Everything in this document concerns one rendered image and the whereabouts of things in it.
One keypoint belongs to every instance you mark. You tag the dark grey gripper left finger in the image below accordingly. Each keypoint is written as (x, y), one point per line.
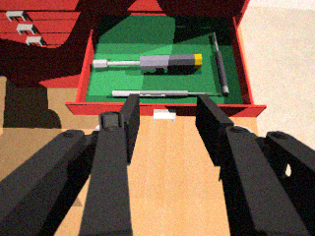
(36, 196)

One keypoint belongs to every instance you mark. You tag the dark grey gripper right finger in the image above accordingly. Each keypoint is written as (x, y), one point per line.
(257, 202)

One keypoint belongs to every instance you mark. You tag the red tool chest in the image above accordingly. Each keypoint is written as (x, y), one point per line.
(42, 47)

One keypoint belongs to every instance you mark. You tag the grey nut driver with yellow band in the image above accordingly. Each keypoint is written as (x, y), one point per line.
(157, 62)

